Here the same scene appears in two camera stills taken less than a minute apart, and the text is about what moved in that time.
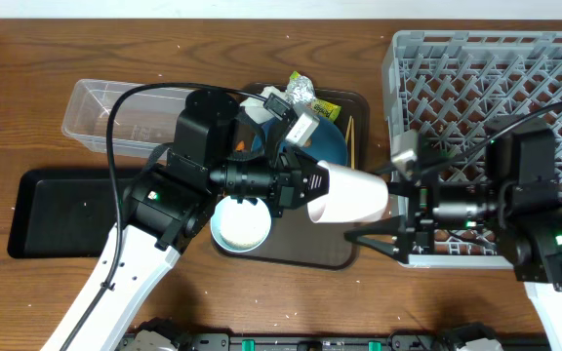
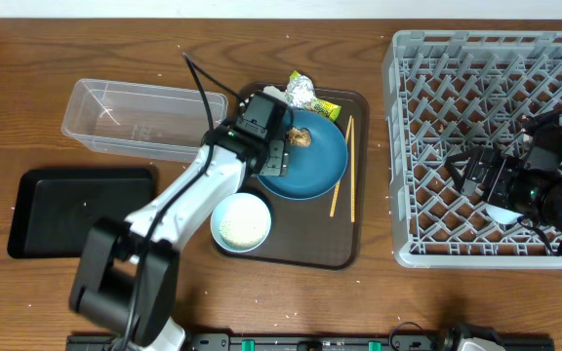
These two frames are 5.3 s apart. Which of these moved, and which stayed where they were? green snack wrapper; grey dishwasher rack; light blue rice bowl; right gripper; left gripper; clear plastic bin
Moved: right gripper; left gripper
Stayed: green snack wrapper; grey dishwasher rack; clear plastic bin; light blue rice bowl
